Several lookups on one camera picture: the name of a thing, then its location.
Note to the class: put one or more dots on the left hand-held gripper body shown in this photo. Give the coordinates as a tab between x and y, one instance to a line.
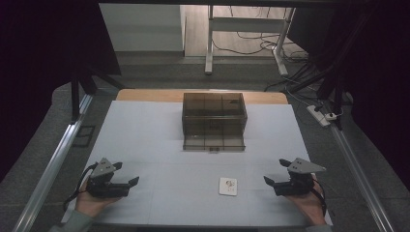
106	189

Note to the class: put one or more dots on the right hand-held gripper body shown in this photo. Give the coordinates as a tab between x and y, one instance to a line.
298	187

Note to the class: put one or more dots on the person's right hand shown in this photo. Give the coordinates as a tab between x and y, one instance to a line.
311	206

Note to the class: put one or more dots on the person's left hand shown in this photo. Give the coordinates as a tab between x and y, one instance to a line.
88	204

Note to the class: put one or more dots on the white table mat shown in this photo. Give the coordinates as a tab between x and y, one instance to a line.
154	145

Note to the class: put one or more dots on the small white card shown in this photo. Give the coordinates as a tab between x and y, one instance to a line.
228	187

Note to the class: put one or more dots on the white power strip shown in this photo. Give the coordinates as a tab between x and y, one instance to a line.
317	115

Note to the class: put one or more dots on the white plug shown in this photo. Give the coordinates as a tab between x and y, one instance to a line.
331	116

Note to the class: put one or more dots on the transparent brown drawer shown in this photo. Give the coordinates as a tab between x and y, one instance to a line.
212	143

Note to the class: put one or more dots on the transparent brown drawer box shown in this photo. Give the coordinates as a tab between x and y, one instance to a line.
214	112

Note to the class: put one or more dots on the dark curtain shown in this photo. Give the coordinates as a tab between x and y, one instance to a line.
42	80
370	80

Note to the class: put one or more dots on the white cabinet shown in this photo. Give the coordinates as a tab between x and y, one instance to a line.
141	27

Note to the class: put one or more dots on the black floor frame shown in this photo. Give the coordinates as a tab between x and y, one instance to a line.
83	136

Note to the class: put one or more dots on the aluminium rail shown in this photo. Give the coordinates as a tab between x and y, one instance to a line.
357	174
54	167

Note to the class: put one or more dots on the white desk frame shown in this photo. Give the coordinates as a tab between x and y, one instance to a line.
245	24

